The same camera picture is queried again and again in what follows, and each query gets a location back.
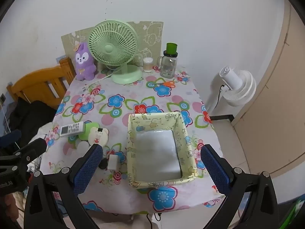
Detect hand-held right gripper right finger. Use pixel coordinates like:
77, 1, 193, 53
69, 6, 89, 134
200, 144, 279, 229

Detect green bag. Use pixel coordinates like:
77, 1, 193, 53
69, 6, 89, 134
280, 198, 304, 229

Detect white fan power cable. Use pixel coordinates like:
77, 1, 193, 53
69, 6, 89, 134
82, 73, 117, 87

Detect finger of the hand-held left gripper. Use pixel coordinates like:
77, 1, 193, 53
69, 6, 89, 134
0, 129, 22, 148
0, 138, 48, 172

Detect orange handled scissors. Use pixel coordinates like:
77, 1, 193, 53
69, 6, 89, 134
148, 81, 175, 88

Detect beige wooden door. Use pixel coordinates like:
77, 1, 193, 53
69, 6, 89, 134
232, 0, 305, 179

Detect white usb charger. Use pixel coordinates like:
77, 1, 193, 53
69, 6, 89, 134
108, 155, 119, 170

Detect white remote control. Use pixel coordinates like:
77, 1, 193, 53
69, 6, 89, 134
59, 121, 85, 138

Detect round bear print mirror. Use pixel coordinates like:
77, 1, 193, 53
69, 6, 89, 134
88, 127, 109, 146

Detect black clothing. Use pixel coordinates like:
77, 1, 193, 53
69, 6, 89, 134
3, 98, 56, 148

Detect white standing fan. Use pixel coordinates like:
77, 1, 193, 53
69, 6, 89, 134
207, 65, 257, 115

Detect floral tablecloth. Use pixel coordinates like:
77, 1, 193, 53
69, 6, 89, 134
39, 64, 226, 214

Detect small white round item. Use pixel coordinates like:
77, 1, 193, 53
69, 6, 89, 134
76, 140, 92, 151

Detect glass jar with green lid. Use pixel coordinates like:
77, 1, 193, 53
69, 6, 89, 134
157, 42, 179, 78

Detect pale green printed board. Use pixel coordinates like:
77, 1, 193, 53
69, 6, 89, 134
61, 21, 164, 73

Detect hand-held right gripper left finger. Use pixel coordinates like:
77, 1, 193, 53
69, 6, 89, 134
24, 144, 104, 229

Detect cotton swab jar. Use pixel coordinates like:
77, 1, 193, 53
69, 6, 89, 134
142, 57, 153, 73

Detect black fan cable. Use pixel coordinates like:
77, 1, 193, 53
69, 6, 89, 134
214, 83, 226, 111

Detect green oval case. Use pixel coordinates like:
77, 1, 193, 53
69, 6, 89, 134
78, 122, 100, 141

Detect purple plush toy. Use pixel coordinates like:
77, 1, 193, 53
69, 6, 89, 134
73, 42, 97, 81

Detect green desk fan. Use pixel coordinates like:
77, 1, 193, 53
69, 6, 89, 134
89, 20, 144, 85

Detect pale yellow fabric storage box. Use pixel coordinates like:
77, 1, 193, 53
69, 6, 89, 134
127, 112, 199, 188

